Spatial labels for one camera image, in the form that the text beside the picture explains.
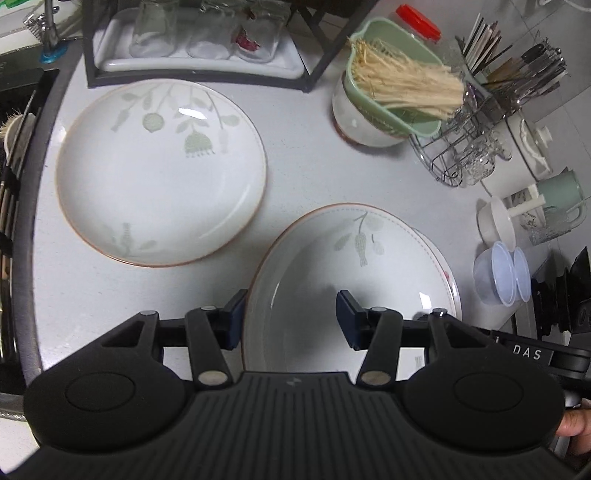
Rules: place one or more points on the green kettle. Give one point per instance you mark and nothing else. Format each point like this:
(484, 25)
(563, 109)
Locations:
(565, 200)

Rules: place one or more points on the floral white plate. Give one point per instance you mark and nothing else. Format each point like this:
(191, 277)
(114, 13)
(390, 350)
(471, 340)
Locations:
(160, 173)
(291, 322)

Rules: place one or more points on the wire cup rack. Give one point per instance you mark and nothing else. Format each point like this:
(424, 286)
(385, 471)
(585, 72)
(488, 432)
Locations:
(468, 148)

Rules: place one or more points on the white electric cooker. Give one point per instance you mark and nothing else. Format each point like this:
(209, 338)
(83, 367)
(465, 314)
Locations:
(529, 161)

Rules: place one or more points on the white plastic handle tool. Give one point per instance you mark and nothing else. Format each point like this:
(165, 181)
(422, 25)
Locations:
(536, 200)

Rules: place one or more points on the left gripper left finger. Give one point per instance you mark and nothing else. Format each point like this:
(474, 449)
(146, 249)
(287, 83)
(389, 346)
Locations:
(209, 331)

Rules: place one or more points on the white bowl under strainer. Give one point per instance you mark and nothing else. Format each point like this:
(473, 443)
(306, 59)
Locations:
(354, 126)

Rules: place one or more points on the green strainer basket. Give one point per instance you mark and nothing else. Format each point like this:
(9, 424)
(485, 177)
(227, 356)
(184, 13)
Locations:
(401, 121)

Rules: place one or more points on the black induction stove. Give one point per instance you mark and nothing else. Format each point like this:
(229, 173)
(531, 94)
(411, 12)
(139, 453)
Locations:
(563, 301)

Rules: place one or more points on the dried noodle bundle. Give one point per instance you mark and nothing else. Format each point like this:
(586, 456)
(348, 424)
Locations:
(394, 80)

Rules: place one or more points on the chrome faucet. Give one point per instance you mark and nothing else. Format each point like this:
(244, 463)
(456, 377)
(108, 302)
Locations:
(52, 23)

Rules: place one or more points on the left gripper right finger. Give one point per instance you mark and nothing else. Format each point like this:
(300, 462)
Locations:
(378, 331)

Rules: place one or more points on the black dish rack frame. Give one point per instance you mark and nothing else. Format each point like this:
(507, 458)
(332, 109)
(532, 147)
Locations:
(305, 83)

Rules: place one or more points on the textured glass mug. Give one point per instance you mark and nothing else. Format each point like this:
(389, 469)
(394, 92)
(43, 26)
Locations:
(546, 224)

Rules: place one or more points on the white drip tray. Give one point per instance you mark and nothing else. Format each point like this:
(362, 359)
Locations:
(112, 54)

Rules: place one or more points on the red-lid glass jar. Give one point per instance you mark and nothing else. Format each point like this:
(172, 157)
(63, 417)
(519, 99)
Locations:
(421, 27)

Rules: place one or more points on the white ceramic bowl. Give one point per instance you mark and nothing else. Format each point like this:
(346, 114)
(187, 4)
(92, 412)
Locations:
(495, 224)

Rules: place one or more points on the clear plastic bowl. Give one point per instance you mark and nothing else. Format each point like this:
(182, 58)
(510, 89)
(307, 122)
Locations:
(522, 275)
(494, 276)

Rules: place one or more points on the chopstick holder with chopsticks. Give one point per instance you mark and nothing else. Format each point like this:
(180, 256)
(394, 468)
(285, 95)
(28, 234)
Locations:
(509, 80)

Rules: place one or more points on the right hand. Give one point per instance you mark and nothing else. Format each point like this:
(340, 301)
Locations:
(575, 423)

